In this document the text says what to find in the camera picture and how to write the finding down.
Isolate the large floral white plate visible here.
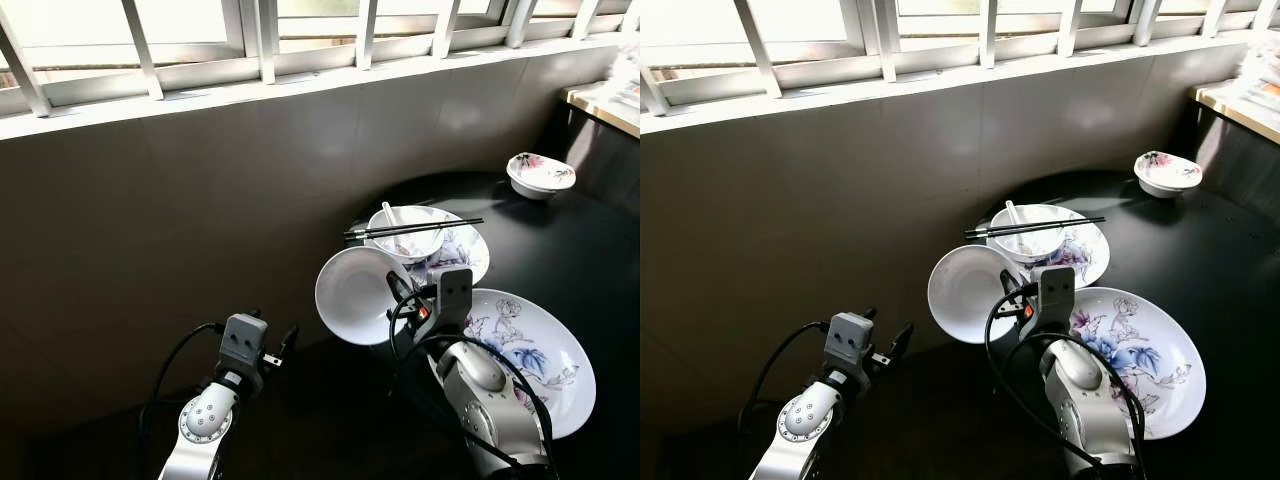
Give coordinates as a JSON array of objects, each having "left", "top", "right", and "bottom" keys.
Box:
[
  {"left": 1060, "top": 287, "right": 1207, "bottom": 441},
  {"left": 430, "top": 288, "right": 598, "bottom": 441}
]

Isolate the small floral white plate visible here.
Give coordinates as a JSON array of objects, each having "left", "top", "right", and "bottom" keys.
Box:
[
  {"left": 985, "top": 205, "right": 1111, "bottom": 291},
  {"left": 362, "top": 205, "right": 492, "bottom": 291}
]

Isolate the black round table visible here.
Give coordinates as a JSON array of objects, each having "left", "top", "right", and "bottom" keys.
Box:
[
  {"left": 330, "top": 170, "right": 641, "bottom": 480},
  {"left": 940, "top": 170, "right": 1280, "bottom": 480}
]

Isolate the floral white ceramic bowl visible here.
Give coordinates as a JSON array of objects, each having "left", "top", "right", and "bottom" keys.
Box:
[
  {"left": 506, "top": 152, "right": 578, "bottom": 201},
  {"left": 1134, "top": 150, "right": 1204, "bottom": 199}
]

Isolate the light wooden side counter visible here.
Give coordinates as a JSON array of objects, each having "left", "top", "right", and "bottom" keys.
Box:
[
  {"left": 562, "top": 82, "right": 641, "bottom": 138},
  {"left": 1193, "top": 82, "right": 1280, "bottom": 146}
]

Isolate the stack of printed papers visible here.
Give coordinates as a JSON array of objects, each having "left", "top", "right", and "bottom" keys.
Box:
[
  {"left": 600, "top": 40, "right": 641, "bottom": 111},
  {"left": 1238, "top": 40, "right": 1280, "bottom": 113}
]

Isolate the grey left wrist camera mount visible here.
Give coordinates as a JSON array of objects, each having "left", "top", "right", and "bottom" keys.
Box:
[
  {"left": 219, "top": 312, "right": 270, "bottom": 376},
  {"left": 824, "top": 312, "right": 875, "bottom": 379}
]

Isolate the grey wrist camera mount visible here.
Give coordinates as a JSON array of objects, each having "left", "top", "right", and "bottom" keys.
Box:
[
  {"left": 1038, "top": 265, "right": 1077, "bottom": 341},
  {"left": 219, "top": 312, "right": 270, "bottom": 376},
  {"left": 432, "top": 265, "right": 475, "bottom": 341},
  {"left": 824, "top": 312, "right": 875, "bottom": 379}
]

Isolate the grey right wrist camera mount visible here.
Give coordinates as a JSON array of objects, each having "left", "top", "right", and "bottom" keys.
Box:
[
  {"left": 432, "top": 265, "right": 475, "bottom": 341},
  {"left": 1038, "top": 265, "right": 1077, "bottom": 341}
]

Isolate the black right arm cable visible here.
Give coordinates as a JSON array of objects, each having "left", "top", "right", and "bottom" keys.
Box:
[
  {"left": 386, "top": 288, "right": 557, "bottom": 480},
  {"left": 984, "top": 285, "right": 1149, "bottom": 480}
]

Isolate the white barred window frame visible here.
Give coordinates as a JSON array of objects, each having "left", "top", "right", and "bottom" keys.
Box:
[
  {"left": 640, "top": 0, "right": 1280, "bottom": 136},
  {"left": 0, "top": 0, "right": 641, "bottom": 119}
]

